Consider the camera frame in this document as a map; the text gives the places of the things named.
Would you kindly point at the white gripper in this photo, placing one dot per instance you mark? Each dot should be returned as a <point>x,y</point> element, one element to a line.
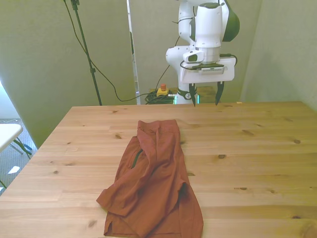
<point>223,75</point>

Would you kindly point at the rust orange shorts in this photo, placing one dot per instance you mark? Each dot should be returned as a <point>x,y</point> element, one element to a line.
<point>153,178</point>

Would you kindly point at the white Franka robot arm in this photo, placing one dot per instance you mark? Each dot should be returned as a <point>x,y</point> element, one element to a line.
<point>208,24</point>

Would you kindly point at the yellow emergency stop box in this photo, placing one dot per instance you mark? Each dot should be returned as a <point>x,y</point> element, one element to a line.
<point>162,92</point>

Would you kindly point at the black tripod pole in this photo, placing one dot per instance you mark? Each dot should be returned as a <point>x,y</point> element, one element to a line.
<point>85,47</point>

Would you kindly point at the white folding table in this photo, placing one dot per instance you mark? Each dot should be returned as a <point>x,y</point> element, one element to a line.
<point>8,134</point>

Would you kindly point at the white paper scrap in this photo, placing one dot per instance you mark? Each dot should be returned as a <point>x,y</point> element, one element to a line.
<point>14,170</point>

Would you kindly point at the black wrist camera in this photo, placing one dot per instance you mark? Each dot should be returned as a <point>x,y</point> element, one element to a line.
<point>210,69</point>

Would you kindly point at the white door frame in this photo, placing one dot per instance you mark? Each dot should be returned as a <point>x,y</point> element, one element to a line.
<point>133,49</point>

